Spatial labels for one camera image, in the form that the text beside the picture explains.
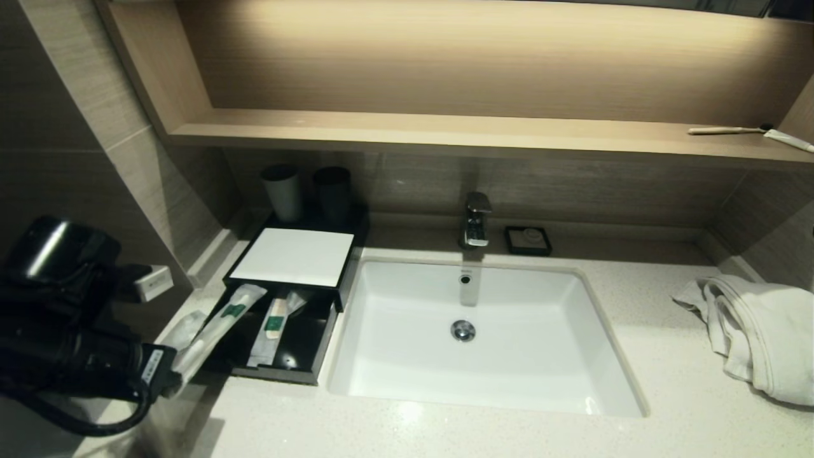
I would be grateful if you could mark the small white green-labelled tube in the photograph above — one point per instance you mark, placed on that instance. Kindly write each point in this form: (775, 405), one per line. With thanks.
(276, 320)

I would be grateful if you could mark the white rectangular sink basin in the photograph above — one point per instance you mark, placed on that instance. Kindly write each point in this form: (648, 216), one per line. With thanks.
(407, 356)

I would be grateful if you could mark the round white soap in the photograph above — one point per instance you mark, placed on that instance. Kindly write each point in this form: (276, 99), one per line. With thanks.
(528, 239)

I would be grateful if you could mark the beige toothbrush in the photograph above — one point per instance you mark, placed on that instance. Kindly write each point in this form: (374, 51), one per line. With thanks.
(722, 130)

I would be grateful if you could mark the chrome sink drain stopper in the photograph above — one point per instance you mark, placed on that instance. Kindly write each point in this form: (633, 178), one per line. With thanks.
(463, 331)

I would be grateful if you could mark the small crinkled clear sachet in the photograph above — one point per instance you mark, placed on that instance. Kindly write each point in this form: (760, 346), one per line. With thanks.
(186, 327)

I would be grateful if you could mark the chrome faucet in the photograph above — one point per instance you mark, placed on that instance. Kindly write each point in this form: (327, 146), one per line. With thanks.
(475, 219)

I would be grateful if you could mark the clear plastic wrapper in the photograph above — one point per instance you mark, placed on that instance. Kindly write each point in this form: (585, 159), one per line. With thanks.
(261, 350)

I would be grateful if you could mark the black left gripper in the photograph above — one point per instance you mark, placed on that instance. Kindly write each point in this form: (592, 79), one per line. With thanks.
(95, 359)

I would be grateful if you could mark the grey cup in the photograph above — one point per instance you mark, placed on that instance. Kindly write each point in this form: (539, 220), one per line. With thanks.
(284, 194)

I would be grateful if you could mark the long packet with green label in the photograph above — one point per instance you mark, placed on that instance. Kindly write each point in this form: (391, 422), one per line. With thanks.
(219, 324)

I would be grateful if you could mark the white toothpaste tube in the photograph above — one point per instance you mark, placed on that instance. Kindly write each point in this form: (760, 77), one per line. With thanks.
(788, 139)

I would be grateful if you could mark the black square soap dish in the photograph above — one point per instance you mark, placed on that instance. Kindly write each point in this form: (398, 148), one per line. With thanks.
(509, 244)

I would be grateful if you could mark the white square pad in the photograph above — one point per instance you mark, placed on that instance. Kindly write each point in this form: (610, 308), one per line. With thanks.
(296, 256)

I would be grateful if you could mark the black amenity drawer box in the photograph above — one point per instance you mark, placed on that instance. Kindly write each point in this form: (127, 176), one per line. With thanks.
(356, 229)

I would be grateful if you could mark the wooden wall shelf niche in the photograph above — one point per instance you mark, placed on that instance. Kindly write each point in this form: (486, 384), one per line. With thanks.
(445, 136)

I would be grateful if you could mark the white crumpled towel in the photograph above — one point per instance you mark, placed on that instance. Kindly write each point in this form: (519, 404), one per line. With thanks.
(769, 337)

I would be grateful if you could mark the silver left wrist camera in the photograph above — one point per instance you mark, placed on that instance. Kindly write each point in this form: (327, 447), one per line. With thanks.
(154, 283)

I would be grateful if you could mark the black cup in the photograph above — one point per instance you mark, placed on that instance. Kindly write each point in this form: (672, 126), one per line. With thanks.
(333, 194)

